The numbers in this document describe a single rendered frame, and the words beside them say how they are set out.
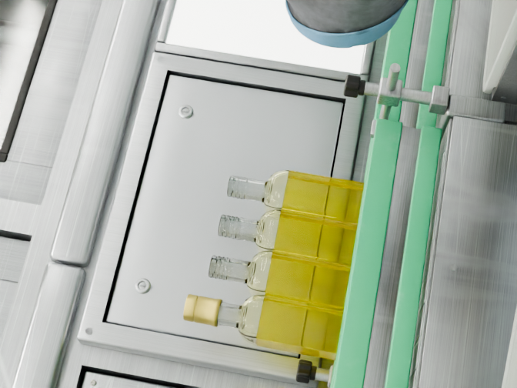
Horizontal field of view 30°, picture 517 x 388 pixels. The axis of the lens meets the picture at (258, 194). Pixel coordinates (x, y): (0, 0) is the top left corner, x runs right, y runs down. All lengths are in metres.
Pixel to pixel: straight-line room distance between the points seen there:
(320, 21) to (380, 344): 0.37
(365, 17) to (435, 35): 0.45
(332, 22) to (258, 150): 0.55
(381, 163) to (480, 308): 0.21
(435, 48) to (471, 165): 0.25
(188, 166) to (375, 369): 0.51
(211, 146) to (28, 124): 0.30
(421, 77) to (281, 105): 0.25
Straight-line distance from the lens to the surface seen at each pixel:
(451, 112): 1.18
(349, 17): 0.92
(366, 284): 1.10
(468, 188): 1.14
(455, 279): 1.10
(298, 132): 1.46
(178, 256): 1.39
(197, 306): 1.22
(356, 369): 1.08
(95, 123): 1.50
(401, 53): 1.34
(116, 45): 1.56
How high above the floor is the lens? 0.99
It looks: 5 degrees up
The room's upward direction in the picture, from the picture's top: 80 degrees counter-clockwise
